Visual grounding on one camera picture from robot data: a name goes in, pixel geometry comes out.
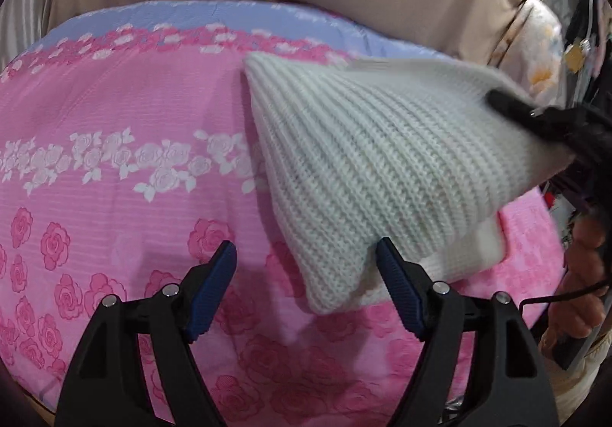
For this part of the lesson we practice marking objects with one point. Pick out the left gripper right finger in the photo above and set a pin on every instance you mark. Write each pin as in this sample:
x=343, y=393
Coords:
x=479, y=364

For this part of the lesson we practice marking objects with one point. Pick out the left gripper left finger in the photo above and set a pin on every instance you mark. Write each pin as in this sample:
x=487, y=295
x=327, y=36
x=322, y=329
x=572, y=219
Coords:
x=105, y=383

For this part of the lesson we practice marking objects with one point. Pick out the white red navy knit sweater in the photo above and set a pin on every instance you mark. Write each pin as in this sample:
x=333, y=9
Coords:
x=405, y=149

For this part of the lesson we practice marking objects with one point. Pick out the person's right hand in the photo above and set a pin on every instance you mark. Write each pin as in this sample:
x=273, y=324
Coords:
x=584, y=267

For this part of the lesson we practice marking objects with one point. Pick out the floral cream quilt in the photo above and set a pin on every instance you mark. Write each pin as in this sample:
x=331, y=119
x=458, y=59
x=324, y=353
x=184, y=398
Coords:
x=531, y=53

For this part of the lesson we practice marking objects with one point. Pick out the pink floral bed sheet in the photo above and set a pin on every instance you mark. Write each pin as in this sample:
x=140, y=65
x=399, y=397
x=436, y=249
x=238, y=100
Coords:
x=128, y=154

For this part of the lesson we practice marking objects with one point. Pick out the silver satin curtain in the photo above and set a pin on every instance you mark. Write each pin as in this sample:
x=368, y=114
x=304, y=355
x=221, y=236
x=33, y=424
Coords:
x=23, y=22

